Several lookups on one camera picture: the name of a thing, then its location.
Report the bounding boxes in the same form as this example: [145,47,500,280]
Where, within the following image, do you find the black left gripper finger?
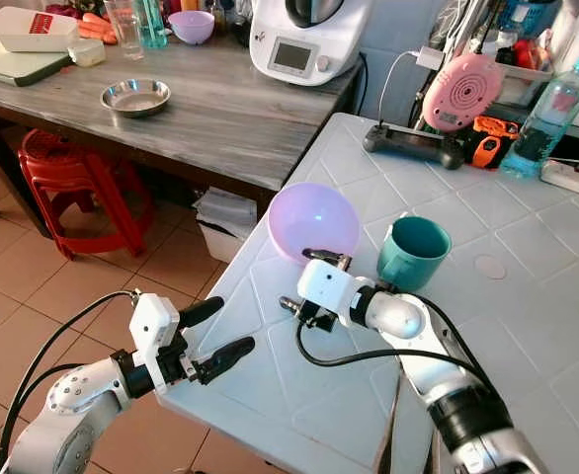
[177,295,225,331]
[196,336,257,387]

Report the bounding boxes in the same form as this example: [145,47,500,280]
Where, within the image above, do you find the large purple plastic bowl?
[268,182,362,264]

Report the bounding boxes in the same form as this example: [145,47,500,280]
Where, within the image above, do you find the teal cup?
[375,215,454,293]

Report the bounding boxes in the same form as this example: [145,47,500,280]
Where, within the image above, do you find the white bin with papers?
[193,188,272,265]

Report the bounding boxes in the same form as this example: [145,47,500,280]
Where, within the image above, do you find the black handheld controller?
[364,122,470,172]

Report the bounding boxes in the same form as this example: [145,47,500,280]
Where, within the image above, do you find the orange and black device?
[469,116,521,170]

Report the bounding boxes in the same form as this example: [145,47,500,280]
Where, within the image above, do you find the red plastic stool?
[18,128,155,263]

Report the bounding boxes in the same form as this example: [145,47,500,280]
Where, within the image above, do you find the pink round device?
[421,52,507,134]

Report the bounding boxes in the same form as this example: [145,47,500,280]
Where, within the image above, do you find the white kitchen machine with display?
[247,0,371,88]

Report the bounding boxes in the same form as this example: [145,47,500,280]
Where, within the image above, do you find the shallow steel bowl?
[100,78,172,119]

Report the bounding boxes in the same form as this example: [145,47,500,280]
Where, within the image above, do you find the clear plastic water bottle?
[499,56,579,181]

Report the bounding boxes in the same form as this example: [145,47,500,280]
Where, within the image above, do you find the white power strip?
[539,158,579,204]

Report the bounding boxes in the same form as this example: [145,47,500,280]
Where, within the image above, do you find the small purple bowl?
[168,11,216,46]

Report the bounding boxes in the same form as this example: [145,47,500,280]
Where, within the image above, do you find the small clear plastic container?
[67,39,108,69]

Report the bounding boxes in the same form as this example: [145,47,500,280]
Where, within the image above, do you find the clear drinking glass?
[104,0,144,61]

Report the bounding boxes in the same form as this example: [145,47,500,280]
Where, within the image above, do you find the teal glass bottle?
[137,0,170,50]

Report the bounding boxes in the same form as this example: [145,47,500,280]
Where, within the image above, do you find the orange carrots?
[77,12,121,46]

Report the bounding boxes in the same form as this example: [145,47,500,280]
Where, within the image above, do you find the green cutting board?
[0,35,74,89]

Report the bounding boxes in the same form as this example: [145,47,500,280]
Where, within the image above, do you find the white dish with red label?
[0,7,82,55]

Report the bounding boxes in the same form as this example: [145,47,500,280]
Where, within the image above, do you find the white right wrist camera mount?
[295,259,370,330]

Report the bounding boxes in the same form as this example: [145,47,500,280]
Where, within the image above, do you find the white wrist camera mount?
[295,259,370,330]
[127,292,183,397]

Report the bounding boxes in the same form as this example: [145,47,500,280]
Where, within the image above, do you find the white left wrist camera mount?
[127,292,183,397]

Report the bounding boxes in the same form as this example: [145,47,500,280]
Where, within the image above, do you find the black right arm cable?
[293,294,496,388]

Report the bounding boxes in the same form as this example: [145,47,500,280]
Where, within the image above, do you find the white charger with cable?
[377,44,445,121]

